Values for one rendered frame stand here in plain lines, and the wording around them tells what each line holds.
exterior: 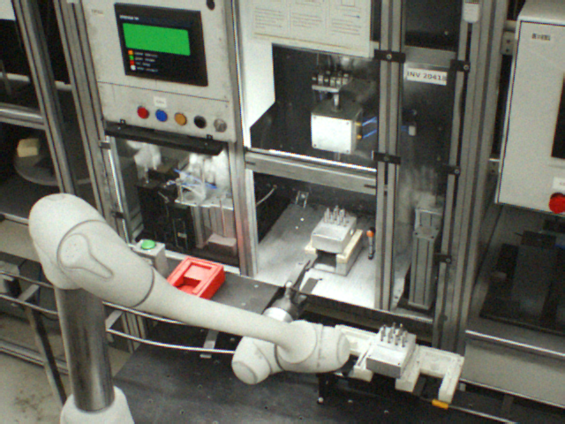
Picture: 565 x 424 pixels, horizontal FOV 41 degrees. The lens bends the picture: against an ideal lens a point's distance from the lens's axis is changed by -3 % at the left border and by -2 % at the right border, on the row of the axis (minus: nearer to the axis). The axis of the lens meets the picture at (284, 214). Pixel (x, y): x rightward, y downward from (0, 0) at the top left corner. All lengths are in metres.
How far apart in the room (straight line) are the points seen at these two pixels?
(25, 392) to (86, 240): 2.01
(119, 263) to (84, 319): 0.28
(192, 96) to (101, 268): 0.71
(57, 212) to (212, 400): 0.89
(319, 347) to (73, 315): 0.55
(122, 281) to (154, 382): 0.90
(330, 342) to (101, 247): 0.60
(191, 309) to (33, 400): 1.81
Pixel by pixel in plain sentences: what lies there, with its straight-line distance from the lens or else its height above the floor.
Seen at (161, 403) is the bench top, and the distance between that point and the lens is 2.29.
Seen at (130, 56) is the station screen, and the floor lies 1.59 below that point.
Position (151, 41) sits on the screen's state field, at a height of 1.65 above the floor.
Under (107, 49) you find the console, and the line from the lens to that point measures 2.12.
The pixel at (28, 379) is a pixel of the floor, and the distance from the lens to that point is 3.47.
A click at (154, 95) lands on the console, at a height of 1.48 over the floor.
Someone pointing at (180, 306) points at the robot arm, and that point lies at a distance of 1.63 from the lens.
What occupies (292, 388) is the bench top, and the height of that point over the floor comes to 0.68.
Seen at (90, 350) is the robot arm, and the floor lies 1.16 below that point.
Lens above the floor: 2.36
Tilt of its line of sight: 35 degrees down
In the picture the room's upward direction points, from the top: 3 degrees counter-clockwise
